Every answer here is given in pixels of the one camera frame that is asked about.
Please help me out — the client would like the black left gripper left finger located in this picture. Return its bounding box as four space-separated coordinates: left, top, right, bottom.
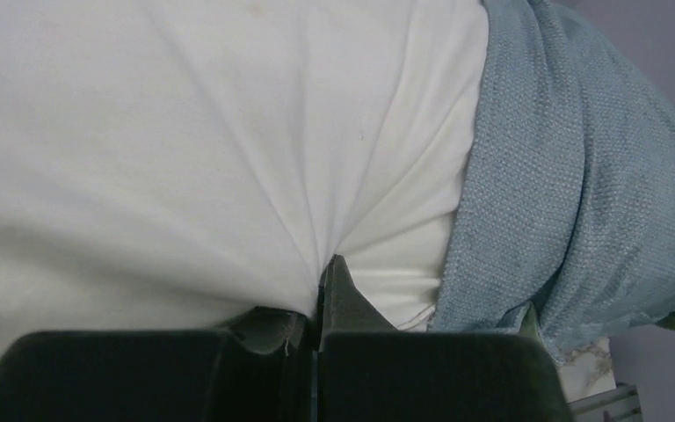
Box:
0 308 312 421

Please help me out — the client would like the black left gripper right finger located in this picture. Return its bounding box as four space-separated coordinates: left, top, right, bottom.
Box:
316 255 573 421

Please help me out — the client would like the white pillow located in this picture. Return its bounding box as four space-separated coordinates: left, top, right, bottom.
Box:
0 1 489 355

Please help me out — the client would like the blue pillowcase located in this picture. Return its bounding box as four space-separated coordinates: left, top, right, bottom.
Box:
429 1 675 360

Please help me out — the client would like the aluminium table frame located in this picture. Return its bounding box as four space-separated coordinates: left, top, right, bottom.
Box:
570 383 643 422

